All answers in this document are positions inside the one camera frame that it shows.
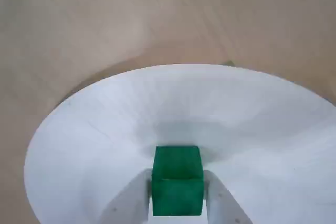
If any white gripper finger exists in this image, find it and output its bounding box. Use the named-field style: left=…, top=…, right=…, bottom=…
left=203, top=170, right=254, bottom=224
left=98, top=168, right=153, bottom=224

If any green cube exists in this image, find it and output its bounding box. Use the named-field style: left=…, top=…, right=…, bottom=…
left=151, top=145, right=205, bottom=217

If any white paper plate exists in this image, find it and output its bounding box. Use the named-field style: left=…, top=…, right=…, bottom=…
left=23, top=63, right=336, bottom=224

